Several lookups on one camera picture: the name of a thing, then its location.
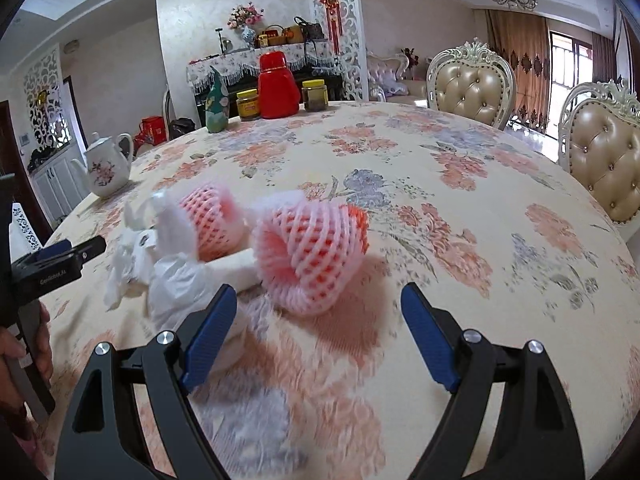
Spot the yellow-lidded glass jar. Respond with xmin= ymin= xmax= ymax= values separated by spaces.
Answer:
xmin=235 ymin=88 xmax=262 ymax=122
xmin=301 ymin=79 xmax=330 ymax=113

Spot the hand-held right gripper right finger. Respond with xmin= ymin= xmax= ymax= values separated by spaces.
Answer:
xmin=400 ymin=281 xmax=586 ymax=480

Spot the low white cabinet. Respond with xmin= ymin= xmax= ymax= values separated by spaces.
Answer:
xmin=27 ymin=142 xmax=84 ymax=217

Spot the white plastic bag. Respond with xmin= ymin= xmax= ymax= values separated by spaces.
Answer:
xmin=148 ymin=253 xmax=251 ymax=374

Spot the white blue patterned board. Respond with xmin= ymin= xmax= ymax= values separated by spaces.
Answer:
xmin=9 ymin=203 xmax=44 ymax=257

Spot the red bag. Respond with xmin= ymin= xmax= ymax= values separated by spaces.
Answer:
xmin=133 ymin=115 xmax=168 ymax=154

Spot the red black basket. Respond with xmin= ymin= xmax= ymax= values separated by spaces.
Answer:
xmin=256 ymin=24 xmax=286 ymax=49

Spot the flower bouquet in vase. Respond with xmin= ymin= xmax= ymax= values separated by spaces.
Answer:
xmin=227 ymin=3 xmax=265 ymax=52

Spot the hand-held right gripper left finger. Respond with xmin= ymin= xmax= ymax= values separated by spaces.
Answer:
xmin=54 ymin=283 xmax=239 ymax=480

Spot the white lattice wall panel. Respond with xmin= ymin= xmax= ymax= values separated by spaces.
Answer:
xmin=22 ymin=44 xmax=64 ymax=152

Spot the dark brown curtain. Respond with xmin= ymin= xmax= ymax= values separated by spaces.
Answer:
xmin=592 ymin=34 xmax=619 ymax=87

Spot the window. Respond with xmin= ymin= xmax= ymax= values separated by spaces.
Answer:
xmin=549 ymin=31 xmax=597 ymax=132

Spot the green floral bottle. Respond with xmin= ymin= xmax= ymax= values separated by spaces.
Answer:
xmin=205 ymin=65 xmax=232 ymax=134

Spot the dark upright piano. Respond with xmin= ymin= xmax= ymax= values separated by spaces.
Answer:
xmin=192 ymin=71 xmax=347 ymax=113

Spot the tall white lattice screen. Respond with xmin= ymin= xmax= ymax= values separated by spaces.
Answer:
xmin=306 ymin=0 xmax=371 ymax=104

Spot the white carved sofa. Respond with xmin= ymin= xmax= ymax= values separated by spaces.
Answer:
xmin=366 ymin=50 xmax=432 ymax=107

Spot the pink foam fruit net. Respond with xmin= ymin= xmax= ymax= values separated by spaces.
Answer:
xmin=177 ymin=183 xmax=247 ymax=263
xmin=251 ymin=191 xmax=372 ymax=317

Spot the red thermos jug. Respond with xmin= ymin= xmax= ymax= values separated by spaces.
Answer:
xmin=257 ymin=51 xmax=301 ymax=120

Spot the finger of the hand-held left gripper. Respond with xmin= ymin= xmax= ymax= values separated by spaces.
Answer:
xmin=12 ymin=239 xmax=75 ymax=268
xmin=69 ymin=234 xmax=108 ymax=265

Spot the dark bag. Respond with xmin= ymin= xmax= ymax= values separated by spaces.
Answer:
xmin=167 ymin=117 xmax=197 ymax=142

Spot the white floral teapot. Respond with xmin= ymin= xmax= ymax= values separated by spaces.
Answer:
xmin=69 ymin=132 xmax=135 ymax=199

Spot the dark cloth pile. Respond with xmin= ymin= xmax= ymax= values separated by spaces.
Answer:
xmin=27 ymin=144 xmax=67 ymax=172

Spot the white lace piano cover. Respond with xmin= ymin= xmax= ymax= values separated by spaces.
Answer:
xmin=186 ymin=41 xmax=342 ymax=89

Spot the dark leather handbag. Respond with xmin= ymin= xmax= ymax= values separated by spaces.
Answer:
xmin=293 ymin=15 xmax=325 ymax=43

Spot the person's left hand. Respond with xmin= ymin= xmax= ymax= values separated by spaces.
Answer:
xmin=0 ymin=304 xmax=54 ymax=442

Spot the floral tablecloth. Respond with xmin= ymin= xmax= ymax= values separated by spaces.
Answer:
xmin=37 ymin=100 xmax=640 ymax=480

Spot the tan patterned curtain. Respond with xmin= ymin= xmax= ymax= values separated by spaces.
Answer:
xmin=486 ymin=9 xmax=552 ymax=134

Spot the gold tufted dining chair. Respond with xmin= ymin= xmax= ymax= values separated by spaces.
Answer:
xmin=425 ymin=38 xmax=517 ymax=132
xmin=556 ymin=79 xmax=640 ymax=227

